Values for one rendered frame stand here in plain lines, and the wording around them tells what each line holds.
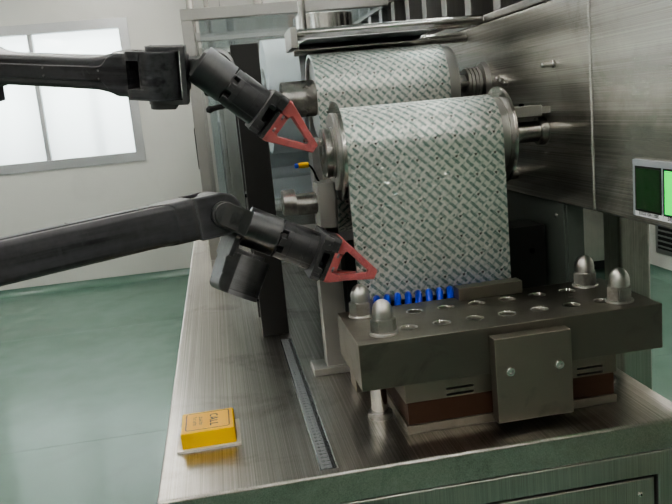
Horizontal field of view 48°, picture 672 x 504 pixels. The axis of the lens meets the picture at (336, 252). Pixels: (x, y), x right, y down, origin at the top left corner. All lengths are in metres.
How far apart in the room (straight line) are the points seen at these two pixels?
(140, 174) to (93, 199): 0.44
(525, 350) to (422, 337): 0.13
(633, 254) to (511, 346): 0.51
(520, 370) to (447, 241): 0.25
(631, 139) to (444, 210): 0.28
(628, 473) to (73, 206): 6.06
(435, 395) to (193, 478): 0.31
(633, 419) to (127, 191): 5.94
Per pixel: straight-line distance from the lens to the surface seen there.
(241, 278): 1.06
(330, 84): 1.33
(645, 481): 1.07
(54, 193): 6.79
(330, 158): 1.12
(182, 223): 1.01
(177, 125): 6.64
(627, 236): 1.41
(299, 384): 1.20
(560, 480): 1.01
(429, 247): 1.13
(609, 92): 1.06
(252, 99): 1.10
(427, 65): 1.38
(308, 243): 1.07
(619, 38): 1.04
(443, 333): 0.96
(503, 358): 0.97
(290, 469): 0.94
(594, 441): 1.01
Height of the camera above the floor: 1.32
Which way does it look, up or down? 11 degrees down
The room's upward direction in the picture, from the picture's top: 5 degrees counter-clockwise
